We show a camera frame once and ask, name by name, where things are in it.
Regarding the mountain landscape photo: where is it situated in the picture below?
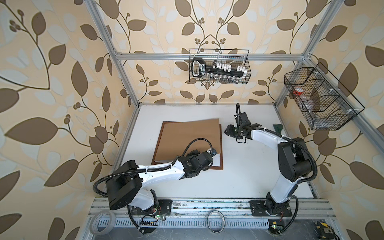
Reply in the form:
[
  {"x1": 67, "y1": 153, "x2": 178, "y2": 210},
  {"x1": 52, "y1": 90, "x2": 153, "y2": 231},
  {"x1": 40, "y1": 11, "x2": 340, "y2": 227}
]
[{"x1": 211, "y1": 154, "x2": 222, "y2": 169}]

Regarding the brown wooden picture frame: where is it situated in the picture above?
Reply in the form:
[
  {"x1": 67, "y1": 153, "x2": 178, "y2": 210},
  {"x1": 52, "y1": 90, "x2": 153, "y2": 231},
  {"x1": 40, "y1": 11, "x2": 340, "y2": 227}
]
[{"x1": 150, "y1": 120, "x2": 224, "y2": 171}]

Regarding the brown cardboard backing board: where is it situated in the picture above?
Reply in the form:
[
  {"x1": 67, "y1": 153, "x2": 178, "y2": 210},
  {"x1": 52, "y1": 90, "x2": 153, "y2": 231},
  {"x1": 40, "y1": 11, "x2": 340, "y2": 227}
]
[{"x1": 152, "y1": 118, "x2": 221, "y2": 163}]

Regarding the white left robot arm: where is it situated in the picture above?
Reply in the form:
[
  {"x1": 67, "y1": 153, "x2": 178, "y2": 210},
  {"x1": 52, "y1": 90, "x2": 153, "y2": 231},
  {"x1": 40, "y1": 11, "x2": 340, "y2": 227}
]
[{"x1": 93, "y1": 149, "x2": 218, "y2": 211}]

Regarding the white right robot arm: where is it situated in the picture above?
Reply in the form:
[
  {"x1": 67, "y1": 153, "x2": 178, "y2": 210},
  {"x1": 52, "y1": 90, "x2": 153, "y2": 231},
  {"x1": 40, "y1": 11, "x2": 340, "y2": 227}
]
[{"x1": 225, "y1": 105, "x2": 318, "y2": 216}]

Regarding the black socket set holder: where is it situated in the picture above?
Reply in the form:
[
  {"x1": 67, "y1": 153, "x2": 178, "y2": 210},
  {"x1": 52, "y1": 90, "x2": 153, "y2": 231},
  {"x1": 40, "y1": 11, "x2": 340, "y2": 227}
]
[{"x1": 190, "y1": 58, "x2": 248, "y2": 78}]

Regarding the red capped clear container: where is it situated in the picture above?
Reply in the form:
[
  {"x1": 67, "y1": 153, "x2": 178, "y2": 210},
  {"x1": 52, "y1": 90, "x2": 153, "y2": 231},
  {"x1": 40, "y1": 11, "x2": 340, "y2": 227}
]
[{"x1": 292, "y1": 87, "x2": 305, "y2": 97}]

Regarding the clear tape roll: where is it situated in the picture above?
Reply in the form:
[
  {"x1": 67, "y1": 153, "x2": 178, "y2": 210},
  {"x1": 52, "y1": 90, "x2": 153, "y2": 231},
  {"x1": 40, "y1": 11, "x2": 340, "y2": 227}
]
[{"x1": 90, "y1": 210, "x2": 117, "y2": 236}]

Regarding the yellow black tape measure right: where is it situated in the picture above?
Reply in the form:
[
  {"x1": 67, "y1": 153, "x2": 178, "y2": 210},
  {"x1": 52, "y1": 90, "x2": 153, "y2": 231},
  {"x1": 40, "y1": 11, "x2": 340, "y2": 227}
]
[{"x1": 315, "y1": 222, "x2": 336, "y2": 240}]

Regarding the metal ring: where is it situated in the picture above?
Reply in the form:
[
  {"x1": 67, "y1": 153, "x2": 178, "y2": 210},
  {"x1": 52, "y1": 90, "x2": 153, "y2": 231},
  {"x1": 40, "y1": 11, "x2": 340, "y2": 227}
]
[{"x1": 206, "y1": 209, "x2": 226, "y2": 234}]

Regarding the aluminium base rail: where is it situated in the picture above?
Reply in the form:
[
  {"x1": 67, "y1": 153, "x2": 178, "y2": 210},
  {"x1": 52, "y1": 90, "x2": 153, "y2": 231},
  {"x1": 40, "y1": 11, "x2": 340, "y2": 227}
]
[{"x1": 89, "y1": 198, "x2": 336, "y2": 230}]

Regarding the black wire basket back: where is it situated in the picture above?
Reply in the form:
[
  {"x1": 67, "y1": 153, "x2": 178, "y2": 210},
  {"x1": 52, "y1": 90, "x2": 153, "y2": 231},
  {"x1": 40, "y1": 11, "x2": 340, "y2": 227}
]
[{"x1": 189, "y1": 48, "x2": 252, "y2": 85}]

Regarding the black wire basket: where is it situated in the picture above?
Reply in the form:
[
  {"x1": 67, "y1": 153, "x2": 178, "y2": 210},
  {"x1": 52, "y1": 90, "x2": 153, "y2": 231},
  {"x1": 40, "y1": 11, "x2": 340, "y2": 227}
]
[
  {"x1": 189, "y1": 48, "x2": 252, "y2": 85},
  {"x1": 284, "y1": 62, "x2": 365, "y2": 131}
]

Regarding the black wire basket right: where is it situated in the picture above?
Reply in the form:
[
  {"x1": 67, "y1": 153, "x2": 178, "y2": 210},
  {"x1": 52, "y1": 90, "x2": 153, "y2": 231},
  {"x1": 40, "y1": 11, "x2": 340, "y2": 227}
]
[{"x1": 284, "y1": 62, "x2": 365, "y2": 131}]

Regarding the aluminium cage frame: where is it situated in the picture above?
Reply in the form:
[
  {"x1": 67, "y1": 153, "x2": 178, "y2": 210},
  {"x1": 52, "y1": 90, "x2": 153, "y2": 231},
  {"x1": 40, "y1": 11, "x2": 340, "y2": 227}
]
[{"x1": 96, "y1": 1, "x2": 384, "y2": 198}]

